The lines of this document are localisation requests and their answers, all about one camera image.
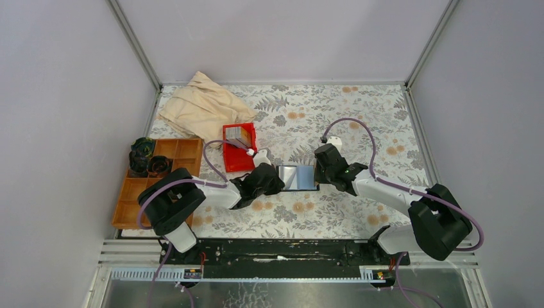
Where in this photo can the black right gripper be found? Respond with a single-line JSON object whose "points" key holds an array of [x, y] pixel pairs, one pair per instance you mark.
{"points": [[319, 178]]}

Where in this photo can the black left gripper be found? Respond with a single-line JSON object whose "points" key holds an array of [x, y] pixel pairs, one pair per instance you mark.
{"points": [[277, 186]]}

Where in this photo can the black leather card holder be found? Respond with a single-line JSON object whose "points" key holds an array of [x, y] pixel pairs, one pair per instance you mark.
{"points": [[297, 178]]}

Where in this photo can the stack of credit cards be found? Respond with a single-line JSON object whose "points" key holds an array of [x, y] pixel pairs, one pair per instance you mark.
{"points": [[238, 136]]}

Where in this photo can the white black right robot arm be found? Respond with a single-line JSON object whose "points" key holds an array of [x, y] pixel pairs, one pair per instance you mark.
{"points": [[436, 226]]}

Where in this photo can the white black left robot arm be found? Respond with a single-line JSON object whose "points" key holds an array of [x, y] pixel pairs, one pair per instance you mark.
{"points": [[169, 202]]}

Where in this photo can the red plastic bin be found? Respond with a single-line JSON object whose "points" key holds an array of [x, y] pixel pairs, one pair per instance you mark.
{"points": [[235, 158]]}

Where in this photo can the wooden compartment tray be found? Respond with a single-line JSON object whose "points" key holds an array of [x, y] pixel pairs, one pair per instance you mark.
{"points": [[186, 153]]}

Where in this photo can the beige folded cloth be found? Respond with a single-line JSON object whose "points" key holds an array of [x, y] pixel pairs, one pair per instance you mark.
{"points": [[203, 107]]}

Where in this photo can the dark green rolled cloth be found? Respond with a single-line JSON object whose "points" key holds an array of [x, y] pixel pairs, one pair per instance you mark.
{"points": [[144, 146]]}

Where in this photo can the dark floral rolled cloth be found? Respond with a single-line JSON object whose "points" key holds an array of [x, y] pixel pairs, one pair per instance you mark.
{"points": [[138, 165]]}

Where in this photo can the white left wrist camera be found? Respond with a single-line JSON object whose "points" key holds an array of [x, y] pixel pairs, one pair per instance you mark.
{"points": [[259, 157]]}

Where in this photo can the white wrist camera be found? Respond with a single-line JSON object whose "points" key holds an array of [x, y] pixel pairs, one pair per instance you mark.
{"points": [[333, 140], [259, 157]]}

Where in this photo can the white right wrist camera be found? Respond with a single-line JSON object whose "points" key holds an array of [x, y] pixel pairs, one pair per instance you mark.
{"points": [[333, 140]]}

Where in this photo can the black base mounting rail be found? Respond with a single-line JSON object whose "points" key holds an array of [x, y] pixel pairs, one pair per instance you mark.
{"points": [[283, 258]]}

